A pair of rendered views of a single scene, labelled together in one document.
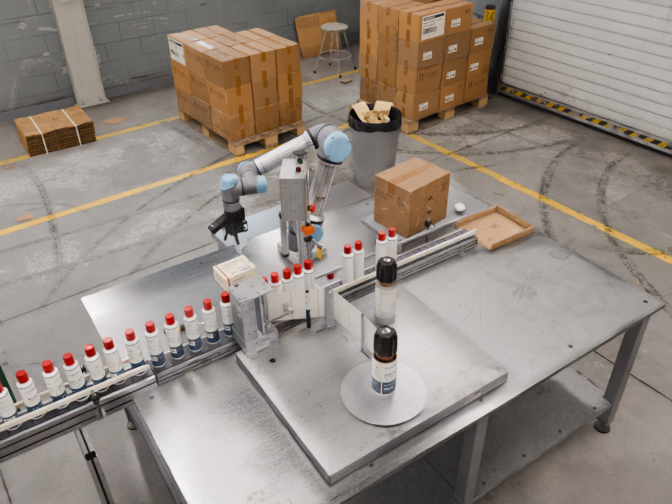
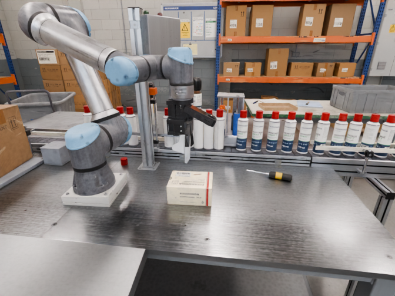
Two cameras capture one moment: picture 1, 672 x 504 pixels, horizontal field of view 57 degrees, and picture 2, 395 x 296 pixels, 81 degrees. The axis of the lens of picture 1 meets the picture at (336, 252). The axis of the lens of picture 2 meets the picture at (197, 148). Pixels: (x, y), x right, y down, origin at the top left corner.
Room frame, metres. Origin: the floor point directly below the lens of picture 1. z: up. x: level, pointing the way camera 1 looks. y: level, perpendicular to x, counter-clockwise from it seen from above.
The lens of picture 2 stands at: (2.86, 0.98, 1.34)
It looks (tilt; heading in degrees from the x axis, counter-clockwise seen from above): 22 degrees down; 220
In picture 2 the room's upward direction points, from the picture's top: straight up
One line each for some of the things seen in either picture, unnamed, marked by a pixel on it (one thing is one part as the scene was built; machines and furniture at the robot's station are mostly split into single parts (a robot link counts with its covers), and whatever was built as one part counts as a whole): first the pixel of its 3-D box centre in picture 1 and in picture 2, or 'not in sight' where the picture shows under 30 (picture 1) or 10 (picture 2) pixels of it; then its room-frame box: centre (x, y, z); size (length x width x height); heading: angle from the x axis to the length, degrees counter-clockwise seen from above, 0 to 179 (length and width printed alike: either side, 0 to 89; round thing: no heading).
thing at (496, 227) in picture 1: (494, 226); not in sight; (2.69, -0.81, 0.85); 0.30 x 0.26 x 0.04; 123
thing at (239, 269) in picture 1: (235, 273); (191, 187); (2.30, 0.47, 0.87); 0.16 x 0.12 x 0.07; 126
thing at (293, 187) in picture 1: (295, 189); (158, 43); (2.15, 0.16, 1.38); 0.17 x 0.10 x 0.19; 178
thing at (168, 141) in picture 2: (308, 280); (168, 127); (2.08, 0.12, 0.98); 0.05 x 0.05 x 0.20
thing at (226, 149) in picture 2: (332, 294); (149, 148); (2.14, 0.02, 0.86); 1.65 x 0.08 x 0.04; 123
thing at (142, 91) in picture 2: (303, 224); (143, 96); (2.24, 0.14, 1.16); 0.04 x 0.04 x 0.67; 33
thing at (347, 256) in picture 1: (347, 264); (131, 126); (2.19, -0.05, 0.98); 0.05 x 0.05 x 0.20
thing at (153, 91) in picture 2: (312, 259); (155, 118); (2.15, 0.10, 1.05); 0.10 x 0.04 x 0.33; 33
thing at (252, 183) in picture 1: (252, 183); (150, 67); (2.36, 0.35, 1.30); 0.11 x 0.11 x 0.08; 17
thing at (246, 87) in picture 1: (236, 84); not in sight; (6.02, 0.96, 0.45); 1.20 x 0.84 x 0.89; 37
